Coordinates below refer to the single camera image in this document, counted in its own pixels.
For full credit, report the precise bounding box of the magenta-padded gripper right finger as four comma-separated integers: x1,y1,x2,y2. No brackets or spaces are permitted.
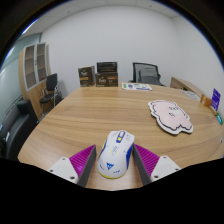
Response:
132,143,182,187

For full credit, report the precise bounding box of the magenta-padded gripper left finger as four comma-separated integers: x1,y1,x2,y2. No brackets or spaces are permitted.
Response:
46,144,98,188

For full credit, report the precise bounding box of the white blue computer mouse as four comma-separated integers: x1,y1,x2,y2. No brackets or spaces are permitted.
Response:
96,129,136,180

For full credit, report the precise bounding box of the pink cloud-shaped mouse pad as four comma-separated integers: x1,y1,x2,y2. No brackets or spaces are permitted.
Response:
147,99,195,136

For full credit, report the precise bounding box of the black leather sofa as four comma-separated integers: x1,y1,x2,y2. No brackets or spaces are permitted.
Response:
0,98,38,161

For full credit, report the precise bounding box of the printed paper sheet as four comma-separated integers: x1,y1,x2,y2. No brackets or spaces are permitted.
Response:
121,82,153,92

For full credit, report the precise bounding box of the small black office chair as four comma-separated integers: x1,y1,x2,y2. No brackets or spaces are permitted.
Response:
39,73,64,111

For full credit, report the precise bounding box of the round white disc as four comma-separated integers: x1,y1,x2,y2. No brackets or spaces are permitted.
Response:
182,89,202,101

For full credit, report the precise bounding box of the small green packet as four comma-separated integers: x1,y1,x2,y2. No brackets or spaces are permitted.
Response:
215,111,224,126

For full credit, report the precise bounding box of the small orange wooden box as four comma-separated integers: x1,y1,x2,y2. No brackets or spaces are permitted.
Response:
199,93,213,108

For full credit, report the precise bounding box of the wooden side cabinet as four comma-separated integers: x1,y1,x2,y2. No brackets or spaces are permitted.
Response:
169,76,205,98

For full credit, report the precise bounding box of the small brown cardboard box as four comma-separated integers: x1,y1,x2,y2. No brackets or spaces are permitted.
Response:
77,65,96,88

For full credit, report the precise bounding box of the wide brown cardboard box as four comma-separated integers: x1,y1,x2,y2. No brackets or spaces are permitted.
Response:
94,71,119,88

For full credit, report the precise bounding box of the black mesh office chair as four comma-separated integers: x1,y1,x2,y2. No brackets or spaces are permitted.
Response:
129,61,165,87

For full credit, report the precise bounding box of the purple sign card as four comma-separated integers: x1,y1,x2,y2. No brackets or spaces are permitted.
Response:
210,87,222,112

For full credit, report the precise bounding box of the wooden shelf unit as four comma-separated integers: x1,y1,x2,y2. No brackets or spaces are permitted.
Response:
18,42,51,118

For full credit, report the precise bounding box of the ceiling light panel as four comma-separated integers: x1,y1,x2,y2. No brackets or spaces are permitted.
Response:
21,18,39,35

